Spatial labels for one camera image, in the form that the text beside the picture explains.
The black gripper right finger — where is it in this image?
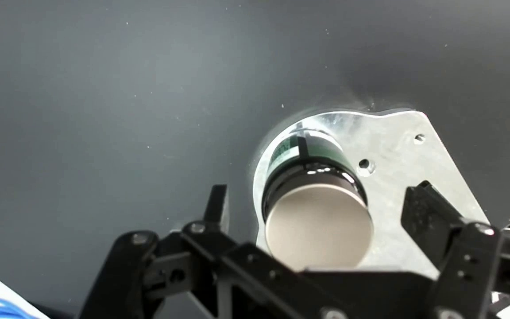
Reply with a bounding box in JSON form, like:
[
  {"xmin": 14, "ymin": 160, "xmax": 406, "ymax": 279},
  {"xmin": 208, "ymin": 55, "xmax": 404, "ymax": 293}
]
[{"xmin": 399, "ymin": 179, "xmax": 510, "ymax": 319}]

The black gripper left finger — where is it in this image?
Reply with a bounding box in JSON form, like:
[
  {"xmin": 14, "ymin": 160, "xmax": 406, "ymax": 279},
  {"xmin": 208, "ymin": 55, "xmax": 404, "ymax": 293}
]
[{"xmin": 76, "ymin": 183, "xmax": 305, "ymax": 319}]

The silver metal plate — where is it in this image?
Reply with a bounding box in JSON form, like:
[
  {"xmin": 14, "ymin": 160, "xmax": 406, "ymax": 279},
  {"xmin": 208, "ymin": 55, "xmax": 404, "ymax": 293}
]
[{"xmin": 250, "ymin": 108, "xmax": 493, "ymax": 280}]

